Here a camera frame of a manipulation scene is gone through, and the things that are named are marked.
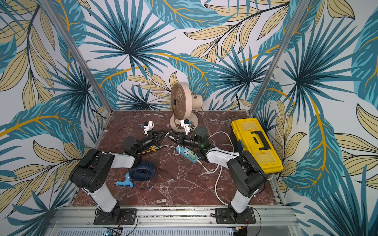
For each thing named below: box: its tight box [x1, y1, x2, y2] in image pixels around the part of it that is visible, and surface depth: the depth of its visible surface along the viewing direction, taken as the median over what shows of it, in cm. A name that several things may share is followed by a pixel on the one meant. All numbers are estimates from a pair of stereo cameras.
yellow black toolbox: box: [230, 118, 284, 175], surface depth 86 cm
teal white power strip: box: [175, 145, 199, 164], surface depth 95 cm
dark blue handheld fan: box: [128, 160, 156, 182], surface depth 79 cm
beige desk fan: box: [169, 82, 204, 131], surface depth 90 cm
